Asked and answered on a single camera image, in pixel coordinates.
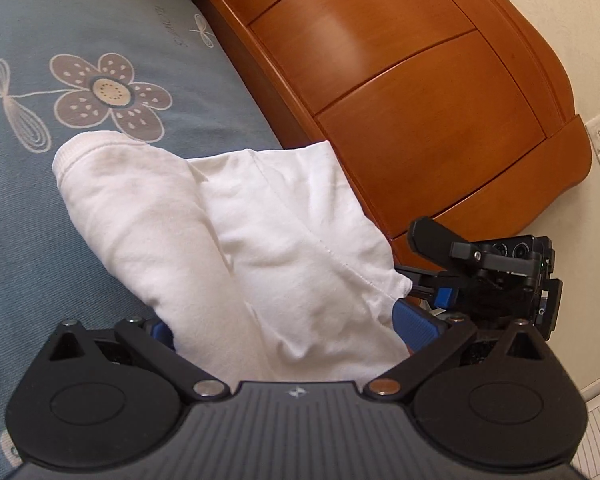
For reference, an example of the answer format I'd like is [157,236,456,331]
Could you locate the white printed sweatshirt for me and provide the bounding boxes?
[53,131,412,387]

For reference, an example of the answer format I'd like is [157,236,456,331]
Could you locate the wooden headboard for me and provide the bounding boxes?
[194,0,592,266]

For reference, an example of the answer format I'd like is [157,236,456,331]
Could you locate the blue patterned bed sheet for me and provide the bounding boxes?
[0,0,278,479]

